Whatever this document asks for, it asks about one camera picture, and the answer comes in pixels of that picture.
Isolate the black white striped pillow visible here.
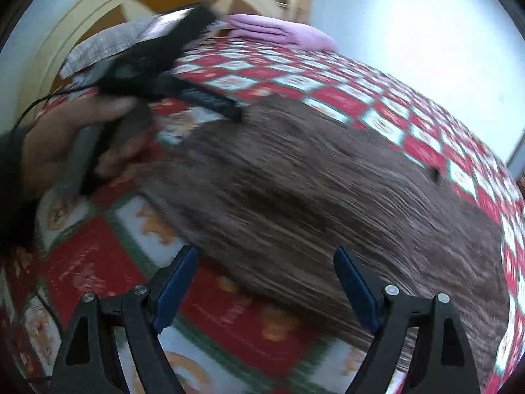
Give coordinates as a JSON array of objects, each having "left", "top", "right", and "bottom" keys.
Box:
[{"left": 61, "top": 18, "right": 173, "bottom": 78}]

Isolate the black cable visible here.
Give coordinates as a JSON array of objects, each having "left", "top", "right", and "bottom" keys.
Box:
[{"left": 12, "top": 83, "right": 101, "bottom": 134}]

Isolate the red checked printed bedspread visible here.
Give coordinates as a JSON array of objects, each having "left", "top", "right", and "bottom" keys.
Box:
[{"left": 0, "top": 35, "right": 525, "bottom": 394}]

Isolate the folded pink blanket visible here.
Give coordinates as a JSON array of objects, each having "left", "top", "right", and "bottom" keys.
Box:
[{"left": 223, "top": 13, "right": 338, "bottom": 50}]

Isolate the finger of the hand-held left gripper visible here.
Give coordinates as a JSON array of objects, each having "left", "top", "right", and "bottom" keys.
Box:
[{"left": 158, "top": 75, "right": 245, "bottom": 124}]

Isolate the brown knitted sweater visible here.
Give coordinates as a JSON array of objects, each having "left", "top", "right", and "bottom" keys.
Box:
[{"left": 135, "top": 96, "right": 511, "bottom": 390}]

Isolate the person's left hand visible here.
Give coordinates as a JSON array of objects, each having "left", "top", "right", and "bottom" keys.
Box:
[{"left": 22, "top": 94, "right": 161, "bottom": 191}]

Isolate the cream brown wooden headboard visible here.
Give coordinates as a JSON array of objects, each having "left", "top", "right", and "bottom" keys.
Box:
[{"left": 18, "top": 0, "right": 288, "bottom": 116}]

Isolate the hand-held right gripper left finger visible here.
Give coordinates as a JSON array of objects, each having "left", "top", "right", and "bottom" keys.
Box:
[{"left": 49, "top": 245, "right": 200, "bottom": 394}]

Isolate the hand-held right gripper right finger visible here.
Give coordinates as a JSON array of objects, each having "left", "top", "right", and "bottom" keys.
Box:
[{"left": 333, "top": 246, "right": 480, "bottom": 394}]

